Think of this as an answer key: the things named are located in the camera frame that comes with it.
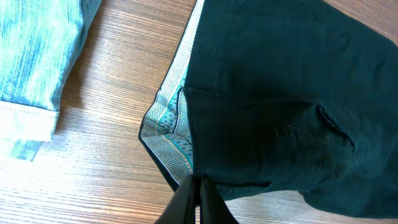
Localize light blue denim shorts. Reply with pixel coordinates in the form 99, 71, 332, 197
1, 0, 101, 161

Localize black shorts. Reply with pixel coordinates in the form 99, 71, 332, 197
139, 0, 397, 218

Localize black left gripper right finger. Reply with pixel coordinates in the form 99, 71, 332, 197
200, 177, 238, 224

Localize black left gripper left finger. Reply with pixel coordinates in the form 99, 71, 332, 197
155, 175, 196, 224

